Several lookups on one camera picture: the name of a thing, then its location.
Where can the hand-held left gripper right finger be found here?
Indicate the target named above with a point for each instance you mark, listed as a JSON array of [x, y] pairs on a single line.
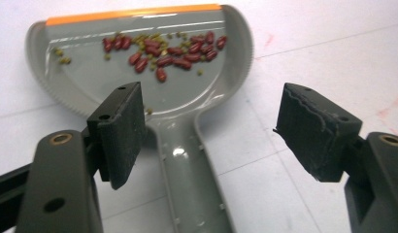
[[313, 136]]

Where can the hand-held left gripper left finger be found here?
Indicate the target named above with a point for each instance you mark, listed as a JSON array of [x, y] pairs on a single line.
[[122, 139]]

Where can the grey dustpan with orange edge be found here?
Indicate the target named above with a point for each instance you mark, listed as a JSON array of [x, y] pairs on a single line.
[[187, 161]]

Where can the pile of red and green beans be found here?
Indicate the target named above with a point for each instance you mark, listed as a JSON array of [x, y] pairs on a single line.
[[182, 63]]

